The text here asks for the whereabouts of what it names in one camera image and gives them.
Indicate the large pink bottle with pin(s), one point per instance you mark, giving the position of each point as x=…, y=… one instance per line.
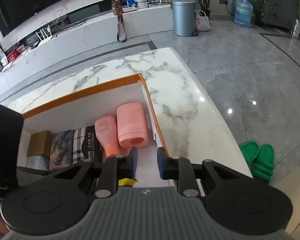
x=132, y=126

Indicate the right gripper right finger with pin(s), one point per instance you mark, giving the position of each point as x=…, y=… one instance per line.
x=180, y=170

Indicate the blue water jug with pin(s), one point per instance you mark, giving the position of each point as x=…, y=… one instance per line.
x=243, y=13

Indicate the white wifi router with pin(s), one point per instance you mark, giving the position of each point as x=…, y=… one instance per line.
x=44, y=35

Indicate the grey metal trash bin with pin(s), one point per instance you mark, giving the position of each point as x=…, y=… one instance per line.
x=184, y=17

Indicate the dark illustrated book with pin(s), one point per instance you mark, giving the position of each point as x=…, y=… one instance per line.
x=61, y=150

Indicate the yellow packet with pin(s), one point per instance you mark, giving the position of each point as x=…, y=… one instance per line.
x=127, y=182

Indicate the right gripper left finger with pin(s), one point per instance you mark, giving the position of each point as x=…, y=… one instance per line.
x=113, y=170

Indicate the brown cardboard cube box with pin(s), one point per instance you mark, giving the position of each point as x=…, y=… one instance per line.
x=40, y=144

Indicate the brown strap bag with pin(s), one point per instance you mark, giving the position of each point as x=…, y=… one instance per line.
x=117, y=10

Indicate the orange cardboard box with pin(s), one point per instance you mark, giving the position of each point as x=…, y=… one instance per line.
x=81, y=109

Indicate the green slippers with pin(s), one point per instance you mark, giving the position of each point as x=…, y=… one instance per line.
x=260, y=160

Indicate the pink pump lotion bottle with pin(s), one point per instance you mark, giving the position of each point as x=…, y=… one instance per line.
x=106, y=133

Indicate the woven basket bag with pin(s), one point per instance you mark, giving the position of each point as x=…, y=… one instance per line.
x=202, y=21

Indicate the dark grey cabinet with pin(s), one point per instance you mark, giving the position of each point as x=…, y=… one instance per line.
x=280, y=13

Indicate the clear silver square box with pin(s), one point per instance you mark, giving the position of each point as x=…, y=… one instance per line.
x=38, y=162

